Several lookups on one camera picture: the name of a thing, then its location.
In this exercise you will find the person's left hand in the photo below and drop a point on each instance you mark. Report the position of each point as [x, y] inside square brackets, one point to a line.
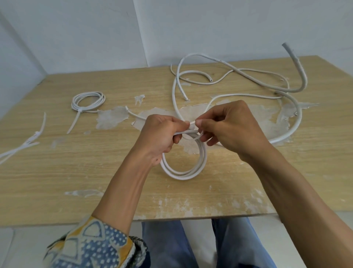
[154, 135]

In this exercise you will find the person's right hand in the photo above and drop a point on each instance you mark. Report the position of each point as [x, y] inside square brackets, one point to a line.
[237, 129]

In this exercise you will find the person's blue jeans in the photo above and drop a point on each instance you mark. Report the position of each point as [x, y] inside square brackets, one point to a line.
[176, 243]

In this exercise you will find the person's right thumb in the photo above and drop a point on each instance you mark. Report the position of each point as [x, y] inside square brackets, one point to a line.
[206, 124]

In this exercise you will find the person's left forearm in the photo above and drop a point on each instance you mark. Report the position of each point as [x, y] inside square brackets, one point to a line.
[129, 187]

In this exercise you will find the person's right forearm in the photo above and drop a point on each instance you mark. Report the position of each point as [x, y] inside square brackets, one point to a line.
[303, 207]

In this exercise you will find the blue yellow patterned sleeve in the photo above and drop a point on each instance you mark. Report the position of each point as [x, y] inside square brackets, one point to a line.
[93, 245]

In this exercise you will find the person's left thumb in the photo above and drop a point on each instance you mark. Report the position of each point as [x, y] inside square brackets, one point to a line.
[179, 123]

